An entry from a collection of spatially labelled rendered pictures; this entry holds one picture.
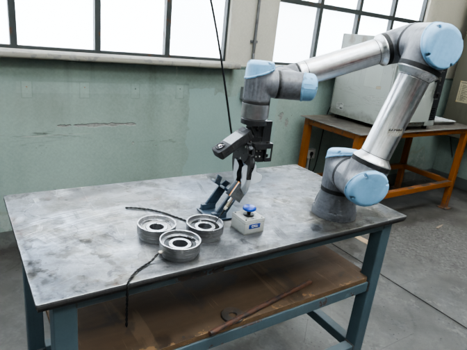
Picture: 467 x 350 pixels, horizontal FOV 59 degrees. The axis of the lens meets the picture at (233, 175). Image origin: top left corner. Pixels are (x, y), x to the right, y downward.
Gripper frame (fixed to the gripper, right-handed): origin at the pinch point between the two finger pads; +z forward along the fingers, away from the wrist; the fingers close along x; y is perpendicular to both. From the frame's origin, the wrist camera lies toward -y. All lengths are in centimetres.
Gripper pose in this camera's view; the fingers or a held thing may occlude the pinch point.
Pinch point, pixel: (239, 187)
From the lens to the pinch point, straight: 118.4
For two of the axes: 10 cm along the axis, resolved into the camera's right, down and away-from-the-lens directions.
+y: 8.6, -0.8, 5.1
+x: -5.0, -3.3, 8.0
